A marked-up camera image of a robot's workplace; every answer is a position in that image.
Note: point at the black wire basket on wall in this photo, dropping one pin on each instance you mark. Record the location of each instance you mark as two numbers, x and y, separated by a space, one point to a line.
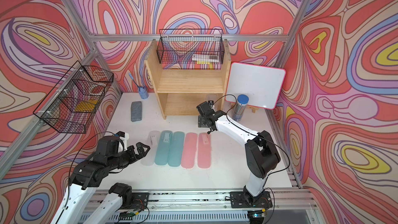
70 89

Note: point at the tape roll in basket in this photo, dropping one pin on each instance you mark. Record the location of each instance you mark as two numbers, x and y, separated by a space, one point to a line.
96 89

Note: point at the black wire basket on shelf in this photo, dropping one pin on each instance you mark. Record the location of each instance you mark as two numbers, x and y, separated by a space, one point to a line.
176 47

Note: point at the blue pen cup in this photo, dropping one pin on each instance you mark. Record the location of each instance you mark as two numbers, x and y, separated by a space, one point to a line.
141 89

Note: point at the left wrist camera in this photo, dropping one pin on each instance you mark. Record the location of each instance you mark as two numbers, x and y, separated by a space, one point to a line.
123 139

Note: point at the yellow item in wall basket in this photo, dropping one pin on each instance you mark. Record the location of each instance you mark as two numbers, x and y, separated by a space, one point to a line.
85 106

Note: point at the wooden two-tier shelf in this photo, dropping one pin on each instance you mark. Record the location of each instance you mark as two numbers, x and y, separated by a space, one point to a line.
180 91

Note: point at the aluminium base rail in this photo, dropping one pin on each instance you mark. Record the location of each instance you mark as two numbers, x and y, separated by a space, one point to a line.
290 206

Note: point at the grey felt eraser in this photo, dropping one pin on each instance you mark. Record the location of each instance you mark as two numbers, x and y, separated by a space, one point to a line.
136 111

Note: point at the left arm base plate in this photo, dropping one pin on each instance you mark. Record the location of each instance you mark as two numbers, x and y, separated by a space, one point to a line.
135 200

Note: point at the box in shelf basket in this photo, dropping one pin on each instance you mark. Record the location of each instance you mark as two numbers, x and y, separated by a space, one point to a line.
203 59

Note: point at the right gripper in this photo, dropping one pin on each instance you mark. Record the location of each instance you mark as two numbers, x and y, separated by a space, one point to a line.
201 122

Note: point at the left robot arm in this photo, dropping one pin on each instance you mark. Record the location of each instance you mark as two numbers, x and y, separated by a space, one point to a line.
111 156

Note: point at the wooden easel stand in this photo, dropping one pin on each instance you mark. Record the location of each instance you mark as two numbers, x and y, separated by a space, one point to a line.
253 109

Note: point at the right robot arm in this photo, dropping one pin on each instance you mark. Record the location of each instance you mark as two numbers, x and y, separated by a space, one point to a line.
262 155

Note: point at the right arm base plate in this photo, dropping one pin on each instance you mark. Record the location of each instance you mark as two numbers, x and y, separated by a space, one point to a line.
240 199

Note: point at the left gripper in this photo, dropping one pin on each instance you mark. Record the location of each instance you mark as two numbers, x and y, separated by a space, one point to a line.
134 156

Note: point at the pencil tube blue lid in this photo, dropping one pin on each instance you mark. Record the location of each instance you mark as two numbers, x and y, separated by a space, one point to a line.
242 101

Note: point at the white board pink frame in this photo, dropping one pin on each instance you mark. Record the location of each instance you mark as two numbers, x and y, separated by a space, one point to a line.
261 84

